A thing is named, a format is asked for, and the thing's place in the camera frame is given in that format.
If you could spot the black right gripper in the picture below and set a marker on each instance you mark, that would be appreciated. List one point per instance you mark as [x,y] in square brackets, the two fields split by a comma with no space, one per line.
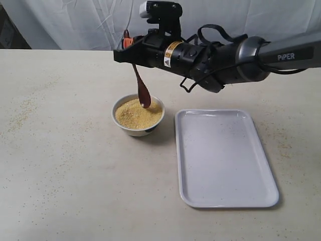
[210,64]

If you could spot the brown wooden spoon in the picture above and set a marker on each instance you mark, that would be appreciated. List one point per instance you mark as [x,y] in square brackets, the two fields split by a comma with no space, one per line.
[143,93]

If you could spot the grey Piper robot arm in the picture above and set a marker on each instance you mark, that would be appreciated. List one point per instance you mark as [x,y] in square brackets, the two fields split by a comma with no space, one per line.
[256,57]

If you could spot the yellow crumbly grain mixture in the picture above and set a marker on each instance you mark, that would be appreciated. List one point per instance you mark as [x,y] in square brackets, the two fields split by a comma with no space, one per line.
[133,116]

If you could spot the white ceramic bowl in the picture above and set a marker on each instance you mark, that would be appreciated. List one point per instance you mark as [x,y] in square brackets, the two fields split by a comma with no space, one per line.
[131,132]

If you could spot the white backdrop cloth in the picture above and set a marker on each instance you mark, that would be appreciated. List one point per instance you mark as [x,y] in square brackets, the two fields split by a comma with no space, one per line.
[98,25]

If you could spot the white rectangular plastic tray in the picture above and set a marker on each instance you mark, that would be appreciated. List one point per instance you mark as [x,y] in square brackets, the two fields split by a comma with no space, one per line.
[221,161]

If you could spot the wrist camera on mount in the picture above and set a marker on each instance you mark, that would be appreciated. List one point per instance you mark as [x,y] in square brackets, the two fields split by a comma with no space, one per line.
[164,13]

